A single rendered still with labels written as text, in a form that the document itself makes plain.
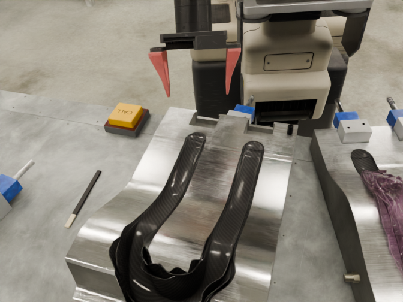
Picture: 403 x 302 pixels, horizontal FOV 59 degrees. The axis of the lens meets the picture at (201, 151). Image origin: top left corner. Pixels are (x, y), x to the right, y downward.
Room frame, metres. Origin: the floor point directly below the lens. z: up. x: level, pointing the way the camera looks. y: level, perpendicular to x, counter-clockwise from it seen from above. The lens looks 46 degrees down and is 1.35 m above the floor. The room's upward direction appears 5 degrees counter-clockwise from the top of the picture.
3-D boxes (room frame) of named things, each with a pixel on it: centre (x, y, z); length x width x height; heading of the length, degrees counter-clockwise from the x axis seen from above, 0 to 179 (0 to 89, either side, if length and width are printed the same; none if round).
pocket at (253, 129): (0.49, -0.11, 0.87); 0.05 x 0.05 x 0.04; 69
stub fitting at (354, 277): (0.21, -0.20, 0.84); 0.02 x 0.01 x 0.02; 86
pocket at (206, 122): (0.53, -0.01, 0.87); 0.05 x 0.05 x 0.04; 69
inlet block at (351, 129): (0.53, -0.30, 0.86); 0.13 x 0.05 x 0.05; 176
